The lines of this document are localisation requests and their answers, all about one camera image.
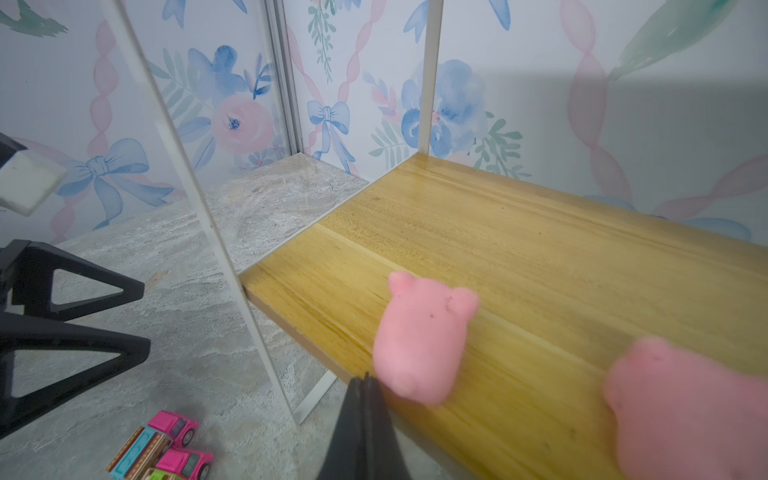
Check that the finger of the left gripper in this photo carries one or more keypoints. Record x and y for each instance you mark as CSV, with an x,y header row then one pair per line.
x,y
46,363
27,274

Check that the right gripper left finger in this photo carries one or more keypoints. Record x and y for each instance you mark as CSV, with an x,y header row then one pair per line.
x,y
345,458

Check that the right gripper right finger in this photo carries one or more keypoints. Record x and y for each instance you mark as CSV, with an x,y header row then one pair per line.
x,y
383,457

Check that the pink toy pig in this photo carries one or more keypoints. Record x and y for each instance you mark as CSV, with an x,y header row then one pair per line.
x,y
420,341
681,415

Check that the pink green toy car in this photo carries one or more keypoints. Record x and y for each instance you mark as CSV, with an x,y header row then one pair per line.
x,y
181,464

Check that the wooden two-tier shelf white frame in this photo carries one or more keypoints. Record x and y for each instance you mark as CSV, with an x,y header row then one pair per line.
x,y
595,171

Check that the left aluminium corner post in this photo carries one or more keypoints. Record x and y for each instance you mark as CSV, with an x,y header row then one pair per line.
x,y
282,78

